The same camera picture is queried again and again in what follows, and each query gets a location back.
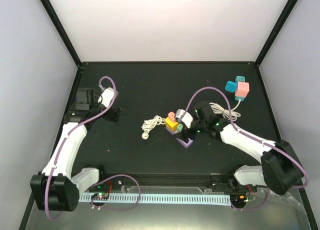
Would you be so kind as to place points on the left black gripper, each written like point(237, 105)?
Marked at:
point(117, 115)

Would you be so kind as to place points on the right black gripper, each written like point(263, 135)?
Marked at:
point(185, 132)

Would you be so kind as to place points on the purple power strip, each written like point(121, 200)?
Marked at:
point(183, 143)

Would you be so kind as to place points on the green plug adapter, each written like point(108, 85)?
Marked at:
point(180, 127)

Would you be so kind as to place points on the yellow cube socket adapter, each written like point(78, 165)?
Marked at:
point(171, 125)

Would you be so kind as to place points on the pink plug adapter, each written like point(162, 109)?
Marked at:
point(171, 116)

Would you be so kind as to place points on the blue cube plug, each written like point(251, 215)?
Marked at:
point(230, 86)

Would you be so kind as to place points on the pink cube socket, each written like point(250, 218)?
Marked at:
point(242, 90)

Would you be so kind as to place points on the teal plug adapter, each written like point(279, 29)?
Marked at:
point(240, 78)

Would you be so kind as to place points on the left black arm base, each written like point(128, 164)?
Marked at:
point(109, 186)

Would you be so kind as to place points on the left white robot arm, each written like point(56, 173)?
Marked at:
point(55, 188)

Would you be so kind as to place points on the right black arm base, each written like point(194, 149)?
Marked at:
point(228, 184)

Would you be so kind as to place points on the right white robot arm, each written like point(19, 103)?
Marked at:
point(276, 170)

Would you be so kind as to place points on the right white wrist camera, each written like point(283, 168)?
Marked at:
point(184, 117)

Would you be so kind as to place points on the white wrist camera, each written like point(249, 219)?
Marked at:
point(107, 96)
point(184, 117)

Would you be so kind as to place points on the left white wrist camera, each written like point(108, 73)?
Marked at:
point(107, 96)

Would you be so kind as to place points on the light blue cable duct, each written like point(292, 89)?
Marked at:
point(148, 198)

